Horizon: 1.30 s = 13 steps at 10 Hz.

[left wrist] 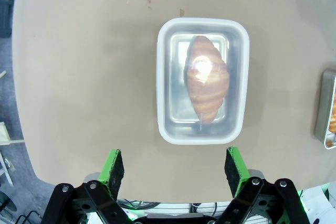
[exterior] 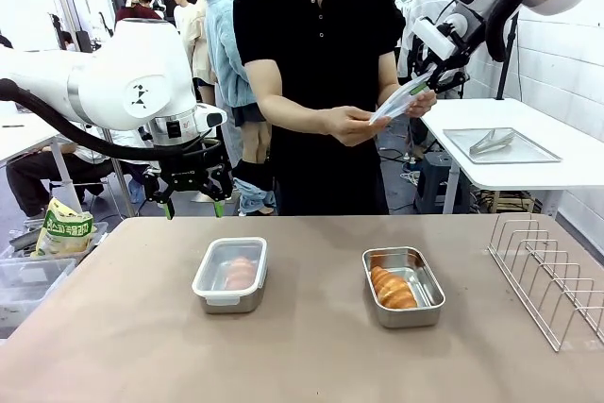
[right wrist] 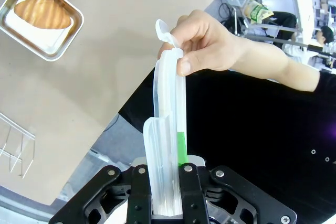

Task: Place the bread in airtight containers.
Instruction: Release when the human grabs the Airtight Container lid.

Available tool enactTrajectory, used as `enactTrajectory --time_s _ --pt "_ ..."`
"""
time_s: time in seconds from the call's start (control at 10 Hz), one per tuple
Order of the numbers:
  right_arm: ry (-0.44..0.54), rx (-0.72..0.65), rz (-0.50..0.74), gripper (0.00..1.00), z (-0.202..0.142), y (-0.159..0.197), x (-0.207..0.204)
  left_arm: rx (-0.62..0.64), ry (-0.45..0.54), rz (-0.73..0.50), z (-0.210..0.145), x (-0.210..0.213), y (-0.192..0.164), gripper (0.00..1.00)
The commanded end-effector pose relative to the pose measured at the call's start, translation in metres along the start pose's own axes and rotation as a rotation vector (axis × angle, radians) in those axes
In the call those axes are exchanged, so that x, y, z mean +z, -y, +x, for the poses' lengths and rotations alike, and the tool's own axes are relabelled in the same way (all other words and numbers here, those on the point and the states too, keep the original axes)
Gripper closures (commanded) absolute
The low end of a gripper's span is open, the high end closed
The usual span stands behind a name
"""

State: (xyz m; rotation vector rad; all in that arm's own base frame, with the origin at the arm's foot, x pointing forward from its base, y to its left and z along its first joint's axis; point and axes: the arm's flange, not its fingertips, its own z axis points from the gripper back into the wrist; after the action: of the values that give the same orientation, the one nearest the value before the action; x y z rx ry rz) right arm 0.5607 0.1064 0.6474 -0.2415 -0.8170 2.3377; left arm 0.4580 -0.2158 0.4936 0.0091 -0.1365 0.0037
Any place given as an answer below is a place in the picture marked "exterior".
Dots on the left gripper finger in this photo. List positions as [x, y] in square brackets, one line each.
[167, 207]
[220, 207]

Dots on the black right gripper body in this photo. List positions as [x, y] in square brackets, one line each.
[455, 68]

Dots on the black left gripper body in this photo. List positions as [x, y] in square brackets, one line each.
[191, 169]

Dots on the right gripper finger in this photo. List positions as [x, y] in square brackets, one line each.
[422, 87]
[448, 86]

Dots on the clear plastic container lid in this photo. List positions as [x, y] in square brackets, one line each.
[396, 103]
[229, 271]

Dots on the golden croissant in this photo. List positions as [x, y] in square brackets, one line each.
[240, 273]
[391, 287]

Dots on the metal tongs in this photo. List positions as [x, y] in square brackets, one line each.
[491, 142]

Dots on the rectangular steel container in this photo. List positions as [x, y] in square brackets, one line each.
[226, 306]
[429, 294]

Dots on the metal baking tray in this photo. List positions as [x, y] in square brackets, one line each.
[528, 150]

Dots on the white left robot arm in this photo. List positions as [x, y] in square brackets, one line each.
[118, 82]

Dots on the person's right forearm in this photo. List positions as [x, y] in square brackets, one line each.
[292, 110]

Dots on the person's left forearm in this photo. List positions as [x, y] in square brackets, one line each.
[389, 77]

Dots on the person's left hand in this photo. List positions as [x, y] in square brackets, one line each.
[424, 103]

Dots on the person's right hand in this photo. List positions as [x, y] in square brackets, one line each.
[351, 127]

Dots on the dark plastic stool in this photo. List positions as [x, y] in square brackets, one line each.
[431, 183]

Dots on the green white snack bag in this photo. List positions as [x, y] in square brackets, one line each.
[63, 233]

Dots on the person in black shirt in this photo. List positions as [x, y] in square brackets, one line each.
[321, 44]

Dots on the white side table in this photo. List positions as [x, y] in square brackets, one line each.
[519, 176]

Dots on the mannequin in blue fleece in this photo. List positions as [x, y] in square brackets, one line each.
[222, 54]

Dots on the mannequin in beige shirt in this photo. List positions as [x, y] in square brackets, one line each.
[196, 44]

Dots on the seated person in dark trousers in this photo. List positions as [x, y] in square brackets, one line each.
[42, 172]

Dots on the white desk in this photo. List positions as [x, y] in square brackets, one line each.
[23, 139]

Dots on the clear plastic storage bin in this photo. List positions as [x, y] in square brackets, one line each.
[28, 290]

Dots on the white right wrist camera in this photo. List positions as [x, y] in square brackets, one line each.
[434, 37]

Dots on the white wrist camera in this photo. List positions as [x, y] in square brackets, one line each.
[434, 37]
[212, 117]

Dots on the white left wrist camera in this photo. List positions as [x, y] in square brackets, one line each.
[212, 117]

